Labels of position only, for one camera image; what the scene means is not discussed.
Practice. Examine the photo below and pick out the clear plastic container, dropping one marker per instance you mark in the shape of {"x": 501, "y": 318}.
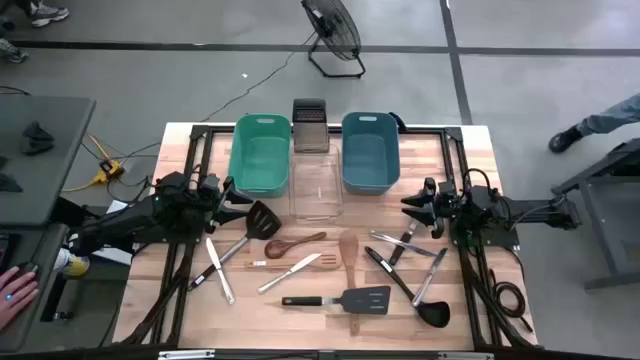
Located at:
{"x": 315, "y": 200}

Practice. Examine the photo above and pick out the black flared slotted spatula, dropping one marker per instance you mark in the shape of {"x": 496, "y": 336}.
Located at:
{"x": 262, "y": 222}

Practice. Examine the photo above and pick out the black nylon ladle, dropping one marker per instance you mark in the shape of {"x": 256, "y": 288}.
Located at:
{"x": 434, "y": 314}

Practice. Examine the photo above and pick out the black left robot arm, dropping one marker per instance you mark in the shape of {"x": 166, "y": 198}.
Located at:
{"x": 130, "y": 220}

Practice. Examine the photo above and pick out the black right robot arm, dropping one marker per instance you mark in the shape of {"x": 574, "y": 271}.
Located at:
{"x": 530, "y": 210}

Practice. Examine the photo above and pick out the black aluminium rig frame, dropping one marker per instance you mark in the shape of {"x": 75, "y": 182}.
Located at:
{"x": 452, "y": 134}

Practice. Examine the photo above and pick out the black computer mouse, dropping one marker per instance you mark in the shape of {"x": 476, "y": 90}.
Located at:
{"x": 31, "y": 267}

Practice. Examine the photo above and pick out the metal box grater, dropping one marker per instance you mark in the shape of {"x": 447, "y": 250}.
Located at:
{"x": 310, "y": 117}

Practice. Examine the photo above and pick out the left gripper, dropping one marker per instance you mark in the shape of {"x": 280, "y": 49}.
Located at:
{"x": 215, "y": 205}

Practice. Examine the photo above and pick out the silver aluminium bar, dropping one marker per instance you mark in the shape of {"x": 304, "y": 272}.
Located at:
{"x": 465, "y": 356}
{"x": 185, "y": 355}

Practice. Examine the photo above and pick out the green plastic bin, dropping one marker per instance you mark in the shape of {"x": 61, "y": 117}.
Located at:
{"x": 260, "y": 155}

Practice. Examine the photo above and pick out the blue plastic bin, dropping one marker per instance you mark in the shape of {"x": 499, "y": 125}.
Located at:
{"x": 370, "y": 155}

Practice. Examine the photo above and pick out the person's hand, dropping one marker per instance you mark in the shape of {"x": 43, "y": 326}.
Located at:
{"x": 17, "y": 300}

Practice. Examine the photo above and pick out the black floor fan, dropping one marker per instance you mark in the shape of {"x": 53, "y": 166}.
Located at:
{"x": 332, "y": 25}

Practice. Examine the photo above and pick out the grey metal table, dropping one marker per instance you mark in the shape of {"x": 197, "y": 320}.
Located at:
{"x": 600, "y": 215}

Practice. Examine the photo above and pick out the person's leg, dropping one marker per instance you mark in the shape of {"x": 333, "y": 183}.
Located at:
{"x": 610, "y": 117}

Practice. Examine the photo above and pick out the white paper sheet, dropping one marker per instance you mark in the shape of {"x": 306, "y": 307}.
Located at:
{"x": 112, "y": 256}

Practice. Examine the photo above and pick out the person's shoe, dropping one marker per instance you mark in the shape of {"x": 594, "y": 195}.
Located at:
{"x": 565, "y": 140}
{"x": 47, "y": 14}
{"x": 12, "y": 52}

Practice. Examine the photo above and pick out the yellow power strip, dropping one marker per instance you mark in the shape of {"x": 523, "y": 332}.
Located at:
{"x": 111, "y": 170}

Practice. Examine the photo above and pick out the yellow white spray can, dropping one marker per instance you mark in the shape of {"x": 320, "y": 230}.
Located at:
{"x": 72, "y": 262}

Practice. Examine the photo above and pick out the grey side desk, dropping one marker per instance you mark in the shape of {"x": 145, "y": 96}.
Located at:
{"x": 50, "y": 190}
{"x": 30, "y": 240}

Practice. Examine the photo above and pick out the dark wooden spoon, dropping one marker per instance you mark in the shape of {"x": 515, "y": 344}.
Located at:
{"x": 274, "y": 248}

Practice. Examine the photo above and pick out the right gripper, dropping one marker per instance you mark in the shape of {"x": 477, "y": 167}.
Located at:
{"x": 450, "y": 210}

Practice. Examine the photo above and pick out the black printed part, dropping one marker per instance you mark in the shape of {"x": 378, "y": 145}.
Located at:
{"x": 36, "y": 147}
{"x": 9, "y": 184}
{"x": 37, "y": 131}

